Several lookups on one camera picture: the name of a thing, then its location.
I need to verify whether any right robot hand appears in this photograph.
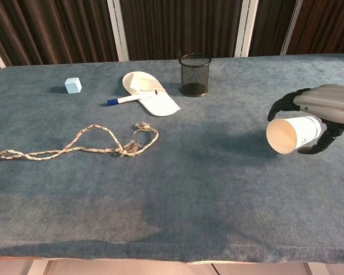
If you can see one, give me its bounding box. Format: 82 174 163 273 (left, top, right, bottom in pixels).
267 84 344 155

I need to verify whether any white paper cup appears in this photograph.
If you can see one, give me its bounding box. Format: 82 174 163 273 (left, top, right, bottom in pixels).
265 115 323 155

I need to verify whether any black mesh pen holder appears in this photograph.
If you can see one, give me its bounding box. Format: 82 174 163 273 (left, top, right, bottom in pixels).
179 53 212 97

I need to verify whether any blue table cloth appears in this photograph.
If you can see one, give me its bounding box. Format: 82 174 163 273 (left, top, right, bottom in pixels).
0 53 344 264

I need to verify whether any dark slatted curtain panel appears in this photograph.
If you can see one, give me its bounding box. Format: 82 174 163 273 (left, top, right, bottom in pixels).
0 0 344 77

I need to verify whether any white slipper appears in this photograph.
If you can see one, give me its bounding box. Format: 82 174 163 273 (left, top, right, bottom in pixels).
122 71 182 117

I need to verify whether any blue capped whiteboard marker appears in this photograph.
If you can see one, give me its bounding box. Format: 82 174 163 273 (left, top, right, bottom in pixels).
107 90 158 106

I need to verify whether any light blue cube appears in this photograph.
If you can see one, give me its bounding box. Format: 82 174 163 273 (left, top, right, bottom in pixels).
64 77 83 95

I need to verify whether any braided beige rope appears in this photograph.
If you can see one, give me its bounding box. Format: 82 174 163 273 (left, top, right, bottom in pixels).
0 122 159 161

